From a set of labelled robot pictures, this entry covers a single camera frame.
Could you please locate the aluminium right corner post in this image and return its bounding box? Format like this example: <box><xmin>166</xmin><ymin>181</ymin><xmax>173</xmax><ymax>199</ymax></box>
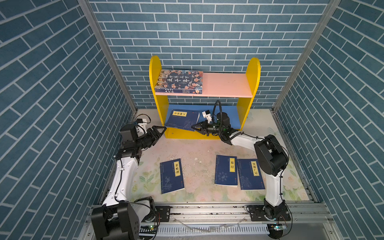
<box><xmin>272</xmin><ymin>0</ymin><xmax>341</xmax><ymax>113</ymax></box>

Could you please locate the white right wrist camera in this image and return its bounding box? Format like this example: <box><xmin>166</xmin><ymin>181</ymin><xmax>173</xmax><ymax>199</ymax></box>
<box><xmin>202</xmin><ymin>110</ymin><xmax>213</xmax><ymax>124</ymax></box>

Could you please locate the blue book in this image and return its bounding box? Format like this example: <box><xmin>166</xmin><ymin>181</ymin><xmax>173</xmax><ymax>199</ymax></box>
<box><xmin>238</xmin><ymin>159</ymin><xmax>265</xmax><ymax>191</ymax></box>
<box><xmin>165</xmin><ymin>110</ymin><xmax>200</xmax><ymax>132</ymax></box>
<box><xmin>160</xmin><ymin>159</ymin><xmax>185</xmax><ymax>194</ymax></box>
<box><xmin>215</xmin><ymin>155</ymin><xmax>238</xmax><ymax>187</ymax></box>

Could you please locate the colourful cartoon cover book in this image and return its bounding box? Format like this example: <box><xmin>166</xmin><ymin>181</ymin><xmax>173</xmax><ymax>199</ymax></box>
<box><xmin>155</xmin><ymin>70</ymin><xmax>204</xmax><ymax>95</ymax></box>

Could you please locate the yellow pink blue bookshelf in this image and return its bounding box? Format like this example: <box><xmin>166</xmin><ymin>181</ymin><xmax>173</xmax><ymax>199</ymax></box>
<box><xmin>149</xmin><ymin>56</ymin><xmax>261</xmax><ymax>139</ymax></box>

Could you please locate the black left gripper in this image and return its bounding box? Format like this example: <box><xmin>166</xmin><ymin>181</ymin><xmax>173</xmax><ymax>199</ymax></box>
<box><xmin>133</xmin><ymin>126</ymin><xmax>166</xmax><ymax>150</ymax></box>

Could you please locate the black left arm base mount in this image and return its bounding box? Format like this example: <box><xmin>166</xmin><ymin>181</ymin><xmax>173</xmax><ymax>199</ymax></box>
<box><xmin>131</xmin><ymin>205</ymin><xmax>172</xmax><ymax>223</ymax></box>

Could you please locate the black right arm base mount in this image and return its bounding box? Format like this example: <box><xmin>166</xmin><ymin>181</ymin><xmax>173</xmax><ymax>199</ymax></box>
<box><xmin>246</xmin><ymin>204</ymin><xmax>292</xmax><ymax>222</ymax></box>

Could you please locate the aluminium corner post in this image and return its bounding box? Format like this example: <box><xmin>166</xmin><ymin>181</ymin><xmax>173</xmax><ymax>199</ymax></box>
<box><xmin>272</xmin><ymin>0</ymin><xmax>341</xmax><ymax>113</ymax></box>
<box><xmin>78</xmin><ymin>0</ymin><xmax>137</xmax><ymax>115</ymax></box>

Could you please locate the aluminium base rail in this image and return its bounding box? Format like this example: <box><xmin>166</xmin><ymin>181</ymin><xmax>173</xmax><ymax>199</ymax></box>
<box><xmin>77</xmin><ymin>201</ymin><xmax>343</xmax><ymax>240</ymax></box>

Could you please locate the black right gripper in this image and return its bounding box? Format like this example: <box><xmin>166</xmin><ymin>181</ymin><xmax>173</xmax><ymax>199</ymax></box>
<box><xmin>192</xmin><ymin>120</ymin><xmax>224</xmax><ymax>137</ymax></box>

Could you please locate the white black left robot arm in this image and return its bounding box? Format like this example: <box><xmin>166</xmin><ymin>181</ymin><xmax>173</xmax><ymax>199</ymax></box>
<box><xmin>91</xmin><ymin>123</ymin><xmax>167</xmax><ymax>240</ymax></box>

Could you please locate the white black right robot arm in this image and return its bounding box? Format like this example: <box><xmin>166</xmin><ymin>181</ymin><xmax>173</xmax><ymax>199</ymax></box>
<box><xmin>191</xmin><ymin>113</ymin><xmax>289</xmax><ymax>221</ymax></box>

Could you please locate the aluminium left corner post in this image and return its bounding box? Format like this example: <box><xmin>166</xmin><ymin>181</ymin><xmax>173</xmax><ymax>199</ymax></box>
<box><xmin>78</xmin><ymin>0</ymin><xmax>137</xmax><ymax>115</ymax></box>

